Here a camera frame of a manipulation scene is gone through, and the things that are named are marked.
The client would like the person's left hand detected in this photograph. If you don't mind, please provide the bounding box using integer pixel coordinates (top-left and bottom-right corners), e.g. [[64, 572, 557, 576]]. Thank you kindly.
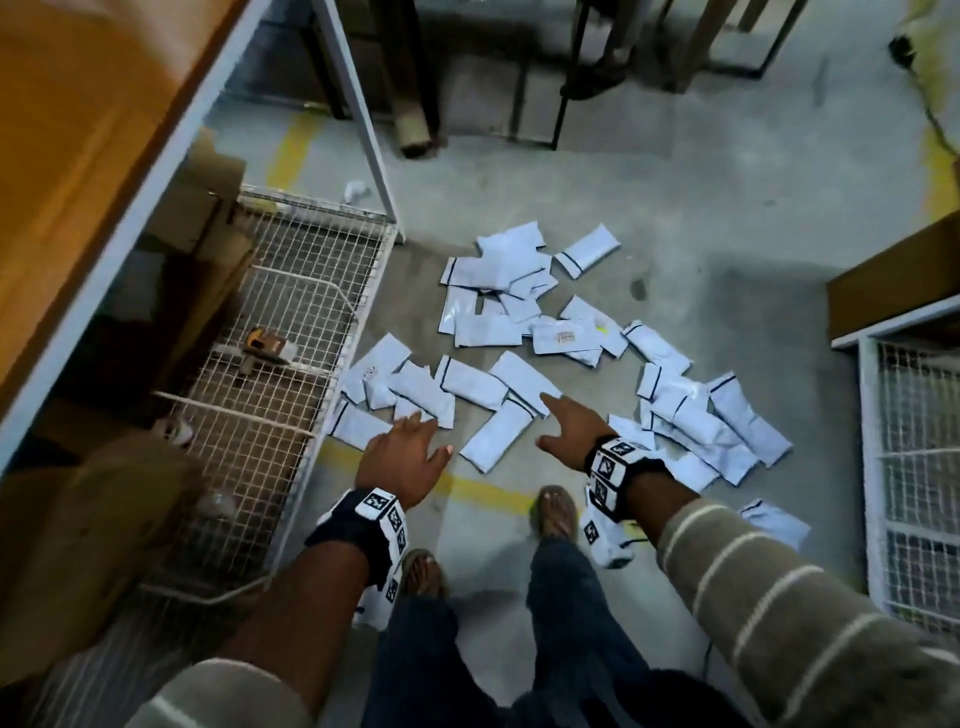
[[353, 410, 455, 511]]

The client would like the person's right hand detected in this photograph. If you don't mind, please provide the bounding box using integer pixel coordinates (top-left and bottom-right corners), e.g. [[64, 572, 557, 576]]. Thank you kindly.
[[536, 392, 618, 475]]

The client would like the pile of white mailer packets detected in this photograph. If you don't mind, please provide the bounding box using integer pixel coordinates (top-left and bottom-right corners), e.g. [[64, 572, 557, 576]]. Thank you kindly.
[[326, 221, 813, 553]]

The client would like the person's right forearm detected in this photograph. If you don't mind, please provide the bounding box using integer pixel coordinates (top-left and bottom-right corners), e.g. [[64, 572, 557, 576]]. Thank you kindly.
[[626, 468, 960, 728]]

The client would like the person's left forearm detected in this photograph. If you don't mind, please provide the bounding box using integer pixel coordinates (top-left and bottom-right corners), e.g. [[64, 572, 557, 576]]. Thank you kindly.
[[123, 536, 376, 728]]

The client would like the person's right foot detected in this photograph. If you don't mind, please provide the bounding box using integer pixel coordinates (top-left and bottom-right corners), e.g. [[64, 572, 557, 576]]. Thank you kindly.
[[528, 485, 580, 545]]

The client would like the person's right leg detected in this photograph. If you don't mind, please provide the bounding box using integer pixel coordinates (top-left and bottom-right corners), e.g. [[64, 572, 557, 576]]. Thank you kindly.
[[524, 536, 751, 728]]

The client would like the person's leg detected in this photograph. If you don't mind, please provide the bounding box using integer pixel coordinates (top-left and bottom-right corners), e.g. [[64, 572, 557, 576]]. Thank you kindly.
[[524, 536, 751, 728], [359, 592, 526, 728]]

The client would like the person's left leg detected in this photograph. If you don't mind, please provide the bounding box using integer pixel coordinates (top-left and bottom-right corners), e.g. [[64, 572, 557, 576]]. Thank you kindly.
[[359, 592, 526, 728]]

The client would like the right wrist marker band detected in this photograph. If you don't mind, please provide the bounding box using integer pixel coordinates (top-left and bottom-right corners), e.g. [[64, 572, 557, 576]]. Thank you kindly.
[[583, 436, 669, 524]]

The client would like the wrist marker band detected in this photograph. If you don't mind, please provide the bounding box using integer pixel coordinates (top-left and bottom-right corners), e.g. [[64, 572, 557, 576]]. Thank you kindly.
[[303, 487, 410, 590], [583, 436, 669, 524]]

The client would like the left wrist marker band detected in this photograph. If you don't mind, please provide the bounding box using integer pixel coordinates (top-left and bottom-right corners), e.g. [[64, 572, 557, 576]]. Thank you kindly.
[[303, 487, 410, 590]]

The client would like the small orange tool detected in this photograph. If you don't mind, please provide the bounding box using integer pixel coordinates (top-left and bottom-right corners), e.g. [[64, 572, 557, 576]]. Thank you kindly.
[[238, 326, 298, 369]]

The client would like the upright folded cardboard box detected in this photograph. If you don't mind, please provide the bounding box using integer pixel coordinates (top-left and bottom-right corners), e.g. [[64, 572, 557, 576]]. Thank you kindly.
[[138, 127, 256, 391]]

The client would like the big plain cardboard box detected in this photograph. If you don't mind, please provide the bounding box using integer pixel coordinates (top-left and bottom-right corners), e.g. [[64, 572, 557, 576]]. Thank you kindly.
[[0, 431, 204, 669]]

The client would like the brown cardboard tube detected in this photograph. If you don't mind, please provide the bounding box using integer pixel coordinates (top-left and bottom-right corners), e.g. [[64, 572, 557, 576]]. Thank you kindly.
[[393, 0, 440, 159]]

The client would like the beige plastic stool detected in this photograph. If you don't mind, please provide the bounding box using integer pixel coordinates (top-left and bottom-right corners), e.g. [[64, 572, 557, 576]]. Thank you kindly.
[[674, 0, 811, 95]]

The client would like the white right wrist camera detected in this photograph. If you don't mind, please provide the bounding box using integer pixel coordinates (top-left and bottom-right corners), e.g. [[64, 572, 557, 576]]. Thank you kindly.
[[578, 502, 639, 571]]

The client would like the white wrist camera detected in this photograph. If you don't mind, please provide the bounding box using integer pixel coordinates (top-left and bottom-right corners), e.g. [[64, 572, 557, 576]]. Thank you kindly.
[[578, 502, 639, 571], [352, 554, 406, 631]]

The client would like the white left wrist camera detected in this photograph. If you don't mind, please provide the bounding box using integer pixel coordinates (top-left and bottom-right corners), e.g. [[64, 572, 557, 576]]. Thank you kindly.
[[352, 554, 406, 631]]

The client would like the black metal frame table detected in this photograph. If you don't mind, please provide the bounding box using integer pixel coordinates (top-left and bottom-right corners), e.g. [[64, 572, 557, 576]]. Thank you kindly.
[[299, 0, 601, 159]]

